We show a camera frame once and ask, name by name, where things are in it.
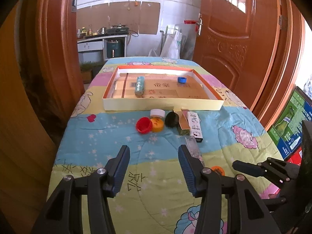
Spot brown wooden door frame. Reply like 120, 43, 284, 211
251, 0, 306, 132

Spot teal air fryer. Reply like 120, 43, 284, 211
106, 40, 123, 59

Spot black bottle cap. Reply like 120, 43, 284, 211
165, 112, 180, 128

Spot cardboard sheets on wall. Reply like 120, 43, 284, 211
77, 1, 160, 35

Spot white bottle cap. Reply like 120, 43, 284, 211
150, 109, 166, 119

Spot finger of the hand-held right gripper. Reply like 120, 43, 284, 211
232, 158, 301, 189

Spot large white woven sack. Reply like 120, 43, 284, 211
160, 28, 183, 59

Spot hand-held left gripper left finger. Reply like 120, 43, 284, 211
30, 145, 131, 234

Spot brown carved wooden door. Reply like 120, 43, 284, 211
192, 0, 281, 110

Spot shiny gold box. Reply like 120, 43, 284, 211
173, 109, 191, 136

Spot red bottle cap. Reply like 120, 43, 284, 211
136, 117, 153, 134

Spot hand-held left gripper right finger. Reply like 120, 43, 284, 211
178, 144, 281, 234

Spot orange cap with black label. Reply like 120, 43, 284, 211
210, 166, 225, 176

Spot teal patterned slim box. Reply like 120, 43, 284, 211
135, 76, 146, 95

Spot silver door handle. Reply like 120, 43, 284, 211
195, 13, 203, 36

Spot brown door with latch plate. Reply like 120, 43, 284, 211
0, 0, 86, 234

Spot green printed carton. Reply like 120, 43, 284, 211
267, 85, 312, 161

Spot white cartoon printed box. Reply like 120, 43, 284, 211
186, 112, 203, 143

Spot white kitchen desk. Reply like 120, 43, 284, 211
77, 33, 129, 61

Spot black gas stove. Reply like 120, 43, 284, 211
107, 24, 129, 34

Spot yellow orange bottle cap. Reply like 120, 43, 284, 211
150, 117, 165, 132

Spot orange rimmed cardboard box tray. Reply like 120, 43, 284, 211
102, 65, 224, 111

